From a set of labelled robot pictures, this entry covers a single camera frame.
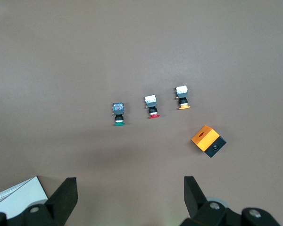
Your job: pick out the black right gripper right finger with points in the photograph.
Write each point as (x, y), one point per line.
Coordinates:
(195, 202)

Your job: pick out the red push button switch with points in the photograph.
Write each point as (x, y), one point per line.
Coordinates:
(151, 103)

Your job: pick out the white drawer cabinet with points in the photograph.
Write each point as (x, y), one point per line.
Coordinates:
(19, 197)

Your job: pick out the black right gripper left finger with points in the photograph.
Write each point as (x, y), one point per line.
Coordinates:
(61, 202)

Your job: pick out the green push button switch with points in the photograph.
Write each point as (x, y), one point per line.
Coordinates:
(118, 110)

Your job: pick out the yellow push button switch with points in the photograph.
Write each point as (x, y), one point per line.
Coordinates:
(182, 94)

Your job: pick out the orange and black button box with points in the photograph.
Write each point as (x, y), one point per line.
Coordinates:
(205, 139)

